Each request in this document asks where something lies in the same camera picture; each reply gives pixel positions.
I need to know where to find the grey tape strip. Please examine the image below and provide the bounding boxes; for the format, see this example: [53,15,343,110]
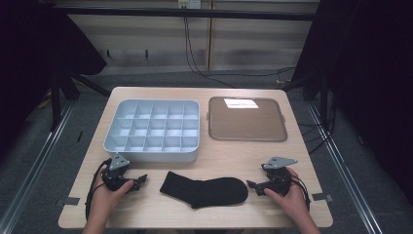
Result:
[55,196,81,208]
[311,192,335,203]

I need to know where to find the metal floor rail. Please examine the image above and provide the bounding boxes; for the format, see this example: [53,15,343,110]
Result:
[0,102,75,234]
[306,100,386,234]

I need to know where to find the black wall cables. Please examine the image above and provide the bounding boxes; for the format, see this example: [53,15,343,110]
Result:
[182,15,297,90]

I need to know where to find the person's right hand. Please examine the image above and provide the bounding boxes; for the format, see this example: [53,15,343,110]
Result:
[263,167,312,216]

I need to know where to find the right hand-held gripper black cable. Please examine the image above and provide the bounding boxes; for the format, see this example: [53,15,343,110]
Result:
[289,175,312,212]

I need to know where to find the black floor cables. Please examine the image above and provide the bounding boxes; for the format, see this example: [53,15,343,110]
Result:
[297,91,339,156]

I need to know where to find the black stand legs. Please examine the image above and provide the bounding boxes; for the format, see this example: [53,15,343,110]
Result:
[280,72,329,122]
[48,69,112,133]

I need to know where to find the hand-held gripper black cable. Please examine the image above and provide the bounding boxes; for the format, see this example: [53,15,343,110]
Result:
[289,175,312,212]
[84,157,113,220]

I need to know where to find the person's left hand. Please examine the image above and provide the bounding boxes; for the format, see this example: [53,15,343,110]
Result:
[88,167,135,216]

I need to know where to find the brown tray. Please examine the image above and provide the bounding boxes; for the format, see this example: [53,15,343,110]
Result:
[207,96,288,142]

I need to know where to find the light blue compartment box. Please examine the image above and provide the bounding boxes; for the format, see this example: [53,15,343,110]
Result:
[102,98,201,164]

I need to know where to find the white power outlet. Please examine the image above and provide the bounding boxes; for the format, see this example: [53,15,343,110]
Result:
[177,0,203,10]

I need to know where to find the black curtain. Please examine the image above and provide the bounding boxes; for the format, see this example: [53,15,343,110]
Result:
[0,0,108,160]
[291,0,413,207]

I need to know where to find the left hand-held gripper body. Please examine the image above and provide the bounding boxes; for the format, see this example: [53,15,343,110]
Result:
[101,154,131,192]

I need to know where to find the left hand-held gripper black cable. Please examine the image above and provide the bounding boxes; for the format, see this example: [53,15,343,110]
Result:
[84,157,113,220]

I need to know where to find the black horizontal bar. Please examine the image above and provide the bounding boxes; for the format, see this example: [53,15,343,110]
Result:
[52,6,317,22]

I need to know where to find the black sock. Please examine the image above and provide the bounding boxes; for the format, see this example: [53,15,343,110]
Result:
[159,171,249,210]

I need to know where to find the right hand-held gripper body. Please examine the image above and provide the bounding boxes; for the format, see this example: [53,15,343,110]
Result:
[261,156,299,197]

